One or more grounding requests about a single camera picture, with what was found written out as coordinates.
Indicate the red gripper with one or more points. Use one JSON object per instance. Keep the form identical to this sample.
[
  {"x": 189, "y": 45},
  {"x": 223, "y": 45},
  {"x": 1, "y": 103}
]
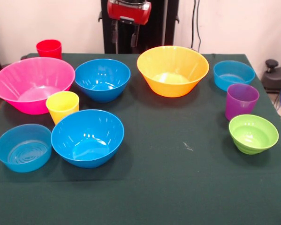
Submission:
[{"x": 131, "y": 11}]

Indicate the blue plastic bowl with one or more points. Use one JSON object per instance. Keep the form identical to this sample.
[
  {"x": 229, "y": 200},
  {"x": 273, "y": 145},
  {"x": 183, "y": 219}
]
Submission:
[
  {"x": 86, "y": 140},
  {"x": 102, "y": 77}
]

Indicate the yellow plastic cup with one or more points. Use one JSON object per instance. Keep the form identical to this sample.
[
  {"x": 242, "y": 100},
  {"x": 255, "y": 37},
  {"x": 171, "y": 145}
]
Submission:
[{"x": 60, "y": 103}]

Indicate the large pink plastic bowl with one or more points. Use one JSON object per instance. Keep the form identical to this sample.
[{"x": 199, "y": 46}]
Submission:
[{"x": 25, "y": 77}]

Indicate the large orange plastic bowl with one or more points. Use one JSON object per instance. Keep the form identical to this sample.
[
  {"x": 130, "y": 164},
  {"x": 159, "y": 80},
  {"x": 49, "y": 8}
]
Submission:
[{"x": 173, "y": 68}]

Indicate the red plastic cup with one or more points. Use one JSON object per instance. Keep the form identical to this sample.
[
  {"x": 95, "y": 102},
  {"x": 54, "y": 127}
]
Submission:
[{"x": 48, "y": 49}]

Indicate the translucent blue shallow bowl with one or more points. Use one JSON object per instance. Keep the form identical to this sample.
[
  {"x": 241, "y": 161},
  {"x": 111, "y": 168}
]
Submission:
[
  {"x": 231, "y": 72},
  {"x": 23, "y": 150}
]

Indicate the purple plastic cup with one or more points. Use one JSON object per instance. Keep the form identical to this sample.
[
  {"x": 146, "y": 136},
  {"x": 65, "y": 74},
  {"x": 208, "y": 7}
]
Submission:
[{"x": 241, "y": 100}]

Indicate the dark green table cloth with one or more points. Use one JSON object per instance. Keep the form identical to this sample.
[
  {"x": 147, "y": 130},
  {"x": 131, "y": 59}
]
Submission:
[{"x": 168, "y": 164}]

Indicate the dark grey clamp device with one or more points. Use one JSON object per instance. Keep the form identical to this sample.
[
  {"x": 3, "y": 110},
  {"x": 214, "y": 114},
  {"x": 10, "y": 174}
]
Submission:
[{"x": 276, "y": 77}]

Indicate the green plastic bowl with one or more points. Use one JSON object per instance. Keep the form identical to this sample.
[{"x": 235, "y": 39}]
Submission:
[{"x": 252, "y": 136}]

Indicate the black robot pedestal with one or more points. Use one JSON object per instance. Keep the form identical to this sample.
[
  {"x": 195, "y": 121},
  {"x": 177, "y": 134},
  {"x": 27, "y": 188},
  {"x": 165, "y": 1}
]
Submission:
[{"x": 159, "y": 23}]

